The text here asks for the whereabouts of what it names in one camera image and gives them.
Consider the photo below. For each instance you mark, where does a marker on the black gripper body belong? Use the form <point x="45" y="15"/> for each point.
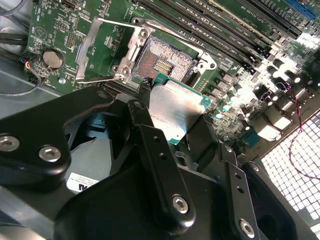
<point x="120" y="212"/>

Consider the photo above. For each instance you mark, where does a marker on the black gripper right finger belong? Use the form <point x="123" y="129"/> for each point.
<point x="236" y="207"/>

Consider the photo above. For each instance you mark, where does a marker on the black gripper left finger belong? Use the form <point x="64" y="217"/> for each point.
<point x="162" y="175"/>

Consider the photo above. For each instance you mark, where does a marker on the silver-topped CPU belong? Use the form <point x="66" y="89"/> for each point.
<point x="175" y="107"/>

